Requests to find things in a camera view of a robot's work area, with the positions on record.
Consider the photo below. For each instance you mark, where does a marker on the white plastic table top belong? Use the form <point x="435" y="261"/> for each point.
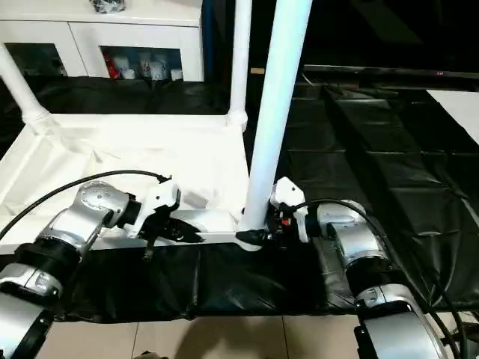
<point x="112" y="149"/>

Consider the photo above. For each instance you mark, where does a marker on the white plastic table leg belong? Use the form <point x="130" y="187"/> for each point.
<point x="277" y="93"/>
<point x="239" y="56"/>
<point x="18" y="82"/>

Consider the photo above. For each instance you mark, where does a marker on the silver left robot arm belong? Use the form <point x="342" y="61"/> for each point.
<point x="86" y="213"/>

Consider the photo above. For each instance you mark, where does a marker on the black table mat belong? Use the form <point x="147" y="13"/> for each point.
<point x="243" y="276"/>

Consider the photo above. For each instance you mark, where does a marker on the red bottle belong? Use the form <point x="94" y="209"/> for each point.
<point x="108" y="65"/>

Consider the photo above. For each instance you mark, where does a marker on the dark long bar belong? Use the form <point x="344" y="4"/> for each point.
<point x="393" y="71"/>

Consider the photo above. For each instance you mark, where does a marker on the white glass-door cabinet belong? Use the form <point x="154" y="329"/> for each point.
<point x="93" y="30"/>

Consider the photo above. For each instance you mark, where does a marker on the white flat board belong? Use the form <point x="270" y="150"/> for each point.
<point x="458" y="112"/>

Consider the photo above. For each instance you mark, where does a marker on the dark bundle on cabinet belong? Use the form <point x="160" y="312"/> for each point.
<point x="108" y="5"/>

